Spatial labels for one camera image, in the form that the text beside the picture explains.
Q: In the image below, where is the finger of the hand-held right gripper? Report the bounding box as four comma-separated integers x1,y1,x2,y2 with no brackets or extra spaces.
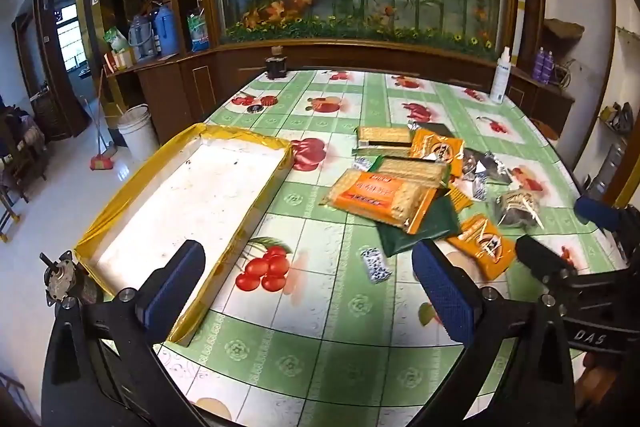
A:
515,234,577,293
573,197,640,258

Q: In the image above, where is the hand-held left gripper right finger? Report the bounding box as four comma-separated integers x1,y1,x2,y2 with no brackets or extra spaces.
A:
400,239,585,427

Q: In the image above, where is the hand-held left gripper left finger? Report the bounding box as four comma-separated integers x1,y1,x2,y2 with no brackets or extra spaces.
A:
41,239,221,427

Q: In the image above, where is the dark packet with sticks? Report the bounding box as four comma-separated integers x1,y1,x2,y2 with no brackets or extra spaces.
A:
492,189,546,230

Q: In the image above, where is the orange round logo packet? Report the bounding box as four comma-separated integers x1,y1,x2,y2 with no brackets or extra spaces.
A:
446,214,517,282
410,128,466,180

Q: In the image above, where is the dark green packet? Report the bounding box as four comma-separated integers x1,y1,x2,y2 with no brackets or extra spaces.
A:
376,194,463,258

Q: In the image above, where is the yellow rimmed white tray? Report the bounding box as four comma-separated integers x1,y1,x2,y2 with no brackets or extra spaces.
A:
74,123,296,348

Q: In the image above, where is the large orange cracker packet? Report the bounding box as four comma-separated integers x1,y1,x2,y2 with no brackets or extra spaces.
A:
320,168,438,235

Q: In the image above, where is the green-wrapped cracker packet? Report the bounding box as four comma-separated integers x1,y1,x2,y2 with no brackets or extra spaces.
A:
367,157,451,190

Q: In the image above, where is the dark striped cracker packet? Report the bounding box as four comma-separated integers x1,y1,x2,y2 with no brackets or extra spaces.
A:
354,125,416,158

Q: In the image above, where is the small metal motor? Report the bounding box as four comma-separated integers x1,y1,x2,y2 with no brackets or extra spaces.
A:
41,252,101,308

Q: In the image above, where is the green fruit print tablecloth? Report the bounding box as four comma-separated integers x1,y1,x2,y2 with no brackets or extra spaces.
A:
150,68,631,427

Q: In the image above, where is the red broom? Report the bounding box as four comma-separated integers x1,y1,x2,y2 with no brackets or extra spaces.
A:
80,97,116,172

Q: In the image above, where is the white plastic bucket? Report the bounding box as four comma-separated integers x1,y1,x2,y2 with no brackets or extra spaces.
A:
117,104,160,162

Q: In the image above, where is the white spray bottle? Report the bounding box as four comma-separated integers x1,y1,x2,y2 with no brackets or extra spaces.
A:
490,47,513,105

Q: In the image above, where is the low wooden cabinet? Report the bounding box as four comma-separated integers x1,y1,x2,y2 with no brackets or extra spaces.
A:
102,42,576,142

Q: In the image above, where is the wooden chair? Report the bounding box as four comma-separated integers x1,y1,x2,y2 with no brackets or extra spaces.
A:
0,107,48,198

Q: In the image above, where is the dark glass jar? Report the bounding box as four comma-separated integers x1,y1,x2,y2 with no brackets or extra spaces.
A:
265,47,287,80

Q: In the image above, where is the grey water jug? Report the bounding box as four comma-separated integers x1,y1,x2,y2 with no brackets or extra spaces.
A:
128,14,156,60

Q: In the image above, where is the green bag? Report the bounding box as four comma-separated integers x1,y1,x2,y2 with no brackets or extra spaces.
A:
103,27,130,55

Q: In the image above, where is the green-white bag on counter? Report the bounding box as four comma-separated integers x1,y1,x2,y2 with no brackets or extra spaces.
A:
187,7,211,52

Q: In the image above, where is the blue thermos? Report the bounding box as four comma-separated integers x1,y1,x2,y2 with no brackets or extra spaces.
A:
152,4,178,58

